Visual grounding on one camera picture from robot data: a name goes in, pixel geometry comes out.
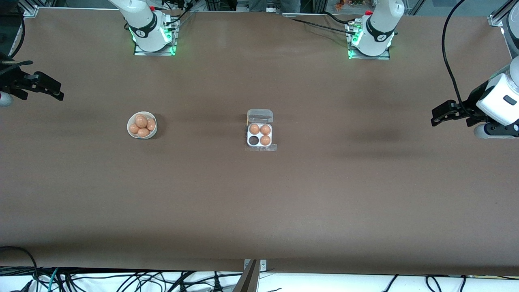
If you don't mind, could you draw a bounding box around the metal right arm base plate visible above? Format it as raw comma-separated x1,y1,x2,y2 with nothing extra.
134,16,178,56

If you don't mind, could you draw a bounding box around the small metal bracket plate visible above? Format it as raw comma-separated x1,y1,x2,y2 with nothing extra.
243,259,267,273

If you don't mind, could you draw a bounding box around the white round bowl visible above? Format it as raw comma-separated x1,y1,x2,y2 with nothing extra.
127,111,158,140

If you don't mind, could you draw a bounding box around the aluminium profile corner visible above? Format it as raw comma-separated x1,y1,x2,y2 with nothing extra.
18,0,39,17
489,0,519,27

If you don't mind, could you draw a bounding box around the clear plastic egg box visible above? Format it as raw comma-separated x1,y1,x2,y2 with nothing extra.
246,109,274,148

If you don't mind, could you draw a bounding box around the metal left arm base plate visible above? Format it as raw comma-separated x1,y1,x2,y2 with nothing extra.
348,20,392,60

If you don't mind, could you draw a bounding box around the teal cable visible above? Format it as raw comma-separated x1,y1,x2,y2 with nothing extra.
47,268,60,292

